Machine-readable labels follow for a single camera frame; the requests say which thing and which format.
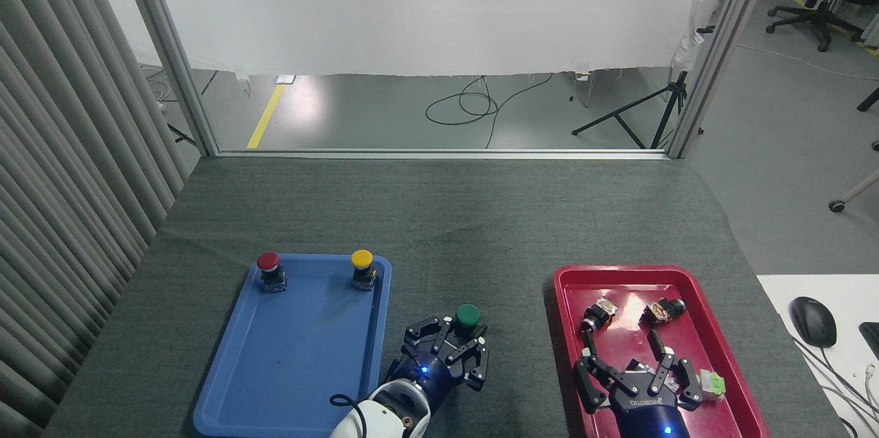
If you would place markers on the white desk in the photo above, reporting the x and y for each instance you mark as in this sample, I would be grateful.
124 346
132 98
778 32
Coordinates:
851 301

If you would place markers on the grey pleated curtain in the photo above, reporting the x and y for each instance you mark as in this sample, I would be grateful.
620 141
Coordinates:
62 170

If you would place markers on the green and white switch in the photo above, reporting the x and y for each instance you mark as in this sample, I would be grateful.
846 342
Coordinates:
714 383

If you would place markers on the dark grey table cloth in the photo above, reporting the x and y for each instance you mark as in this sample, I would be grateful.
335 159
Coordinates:
467 232

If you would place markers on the black computer mouse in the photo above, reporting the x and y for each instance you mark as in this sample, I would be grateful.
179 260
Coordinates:
813 321

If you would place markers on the silver frame rail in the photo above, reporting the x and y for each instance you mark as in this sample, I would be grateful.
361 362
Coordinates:
446 154

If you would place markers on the white backdrop sheet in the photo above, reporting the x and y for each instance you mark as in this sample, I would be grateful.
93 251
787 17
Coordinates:
426 5

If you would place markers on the blue plastic tray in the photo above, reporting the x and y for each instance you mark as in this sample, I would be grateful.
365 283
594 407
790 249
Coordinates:
295 355

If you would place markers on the black keyboard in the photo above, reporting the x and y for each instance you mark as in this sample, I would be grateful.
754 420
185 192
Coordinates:
871 338

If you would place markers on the white stand leg with wheel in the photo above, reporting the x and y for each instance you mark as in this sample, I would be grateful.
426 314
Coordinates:
858 192

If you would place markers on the red push button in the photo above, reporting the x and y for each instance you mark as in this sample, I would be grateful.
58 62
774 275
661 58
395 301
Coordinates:
268 261

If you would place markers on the silver frame post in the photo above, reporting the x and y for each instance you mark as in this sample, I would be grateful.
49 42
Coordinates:
168 47
717 47

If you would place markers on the red plastic tray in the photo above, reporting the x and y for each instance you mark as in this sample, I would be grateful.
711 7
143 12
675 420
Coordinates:
632 287

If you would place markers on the yellow push button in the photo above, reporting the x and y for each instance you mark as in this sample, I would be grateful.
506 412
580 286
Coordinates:
362 259

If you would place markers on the black knob selector switch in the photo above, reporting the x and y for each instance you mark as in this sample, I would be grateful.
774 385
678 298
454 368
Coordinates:
663 311
599 313

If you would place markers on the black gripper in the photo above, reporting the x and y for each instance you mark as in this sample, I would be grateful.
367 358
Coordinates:
422 373
649 417

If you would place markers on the black tripod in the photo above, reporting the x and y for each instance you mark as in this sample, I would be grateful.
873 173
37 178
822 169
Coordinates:
663 119

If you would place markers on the green push button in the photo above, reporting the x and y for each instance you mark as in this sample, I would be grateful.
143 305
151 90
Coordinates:
467 315

